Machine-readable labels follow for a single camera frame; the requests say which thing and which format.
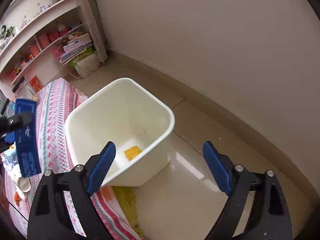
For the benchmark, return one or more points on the pink storage basket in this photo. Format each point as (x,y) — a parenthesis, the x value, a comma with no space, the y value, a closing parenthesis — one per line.
(58,52)

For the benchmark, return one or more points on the plastic jar with nuts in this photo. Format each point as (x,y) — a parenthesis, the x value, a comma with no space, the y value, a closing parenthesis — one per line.
(23,90)

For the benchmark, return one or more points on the pink pot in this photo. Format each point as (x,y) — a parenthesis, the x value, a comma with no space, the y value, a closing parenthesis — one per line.
(44,40)
(34,50)

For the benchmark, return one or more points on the white plastic trash bin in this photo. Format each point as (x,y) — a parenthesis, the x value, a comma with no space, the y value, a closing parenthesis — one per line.
(128,115)

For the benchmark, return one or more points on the dark blue carton box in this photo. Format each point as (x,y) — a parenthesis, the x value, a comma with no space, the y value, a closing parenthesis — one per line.
(25,136)

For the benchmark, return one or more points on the red gift box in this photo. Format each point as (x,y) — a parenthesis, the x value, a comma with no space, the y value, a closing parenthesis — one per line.
(36,84)

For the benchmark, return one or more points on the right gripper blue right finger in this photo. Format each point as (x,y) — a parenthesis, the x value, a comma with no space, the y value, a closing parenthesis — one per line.
(269,217)

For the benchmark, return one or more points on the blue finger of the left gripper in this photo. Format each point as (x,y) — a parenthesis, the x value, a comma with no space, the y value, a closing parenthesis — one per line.
(12,124)

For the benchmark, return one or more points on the white bookshelf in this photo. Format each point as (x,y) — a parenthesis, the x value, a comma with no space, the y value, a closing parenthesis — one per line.
(29,19)

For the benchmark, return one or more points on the light blue paper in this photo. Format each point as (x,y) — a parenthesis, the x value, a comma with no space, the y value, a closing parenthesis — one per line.
(9,159)

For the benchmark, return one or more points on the patterned woven tablecloth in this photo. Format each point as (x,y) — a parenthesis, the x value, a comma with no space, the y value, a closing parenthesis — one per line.
(57,100)

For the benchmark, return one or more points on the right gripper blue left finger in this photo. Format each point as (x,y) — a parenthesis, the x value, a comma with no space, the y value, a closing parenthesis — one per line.
(49,217)

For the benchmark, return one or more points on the white green paper cup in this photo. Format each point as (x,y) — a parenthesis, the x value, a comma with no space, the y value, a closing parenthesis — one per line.
(24,184)

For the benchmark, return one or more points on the yellow snack bag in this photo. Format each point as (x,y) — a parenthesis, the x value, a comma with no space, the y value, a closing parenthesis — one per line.
(132,152)

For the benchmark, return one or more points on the yellow floor mat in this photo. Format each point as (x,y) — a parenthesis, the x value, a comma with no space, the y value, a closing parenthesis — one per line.
(127,201)

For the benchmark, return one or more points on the pile of papers on shelf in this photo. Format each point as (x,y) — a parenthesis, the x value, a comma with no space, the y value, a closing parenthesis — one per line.
(74,44)

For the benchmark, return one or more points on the white woven bag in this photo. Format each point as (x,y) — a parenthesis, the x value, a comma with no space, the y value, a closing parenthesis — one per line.
(87,65)

